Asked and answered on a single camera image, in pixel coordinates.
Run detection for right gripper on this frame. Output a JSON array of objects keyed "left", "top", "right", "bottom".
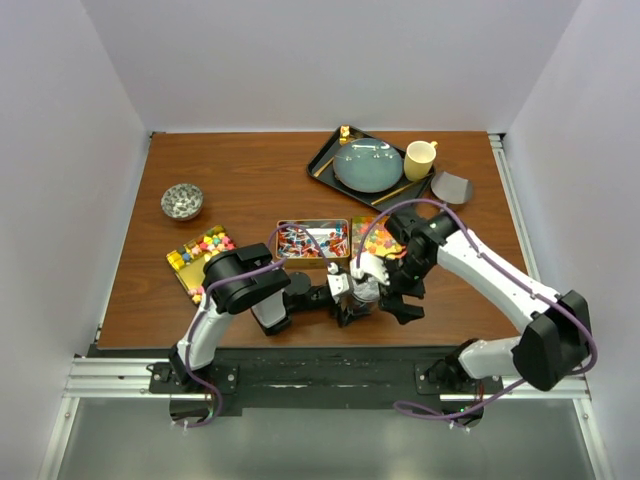
[{"left": 373, "top": 250, "right": 433, "bottom": 324}]

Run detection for silver jar lid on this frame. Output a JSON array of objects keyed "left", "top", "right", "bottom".
[{"left": 351, "top": 276, "right": 380, "bottom": 302}]

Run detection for tin of gummy candies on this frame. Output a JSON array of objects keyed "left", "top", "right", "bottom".
[{"left": 350, "top": 216, "right": 405, "bottom": 259}]

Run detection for tin of lollipops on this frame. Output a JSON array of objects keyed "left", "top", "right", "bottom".
[{"left": 274, "top": 219, "right": 351, "bottom": 269}]

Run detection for metal scoop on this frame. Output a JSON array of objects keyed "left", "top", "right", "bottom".
[{"left": 431, "top": 171, "right": 474, "bottom": 208}]

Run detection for tin of star candies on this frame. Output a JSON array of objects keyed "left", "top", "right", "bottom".
[{"left": 166, "top": 225, "right": 236, "bottom": 305}]

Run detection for clear glass jar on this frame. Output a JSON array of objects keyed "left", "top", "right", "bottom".
[{"left": 349, "top": 296, "right": 377, "bottom": 315}]

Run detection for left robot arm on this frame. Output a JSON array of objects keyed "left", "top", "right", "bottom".
[{"left": 169, "top": 243, "right": 371, "bottom": 392}]

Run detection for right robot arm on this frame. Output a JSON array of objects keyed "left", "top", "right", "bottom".
[{"left": 379, "top": 208, "right": 595, "bottom": 393}]

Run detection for gold chopstick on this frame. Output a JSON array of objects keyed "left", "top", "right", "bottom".
[{"left": 371, "top": 181, "right": 420, "bottom": 206}]

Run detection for blue-grey plate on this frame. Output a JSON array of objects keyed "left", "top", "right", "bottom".
[{"left": 333, "top": 138, "right": 403, "bottom": 193}]

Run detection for yellow cup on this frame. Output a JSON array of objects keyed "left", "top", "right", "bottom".
[{"left": 404, "top": 141, "right": 438, "bottom": 182}]

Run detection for gold spoon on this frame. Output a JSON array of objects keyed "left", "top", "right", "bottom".
[{"left": 339, "top": 125, "right": 351, "bottom": 146}]

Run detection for patterned small bowl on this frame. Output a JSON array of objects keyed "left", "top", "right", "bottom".
[{"left": 160, "top": 183, "right": 204, "bottom": 221}]

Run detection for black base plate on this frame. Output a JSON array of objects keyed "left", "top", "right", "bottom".
[{"left": 149, "top": 346, "right": 501, "bottom": 426}]

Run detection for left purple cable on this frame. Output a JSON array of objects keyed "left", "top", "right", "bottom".
[{"left": 182, "top": 223, "right": 346, "bottom": 429}]

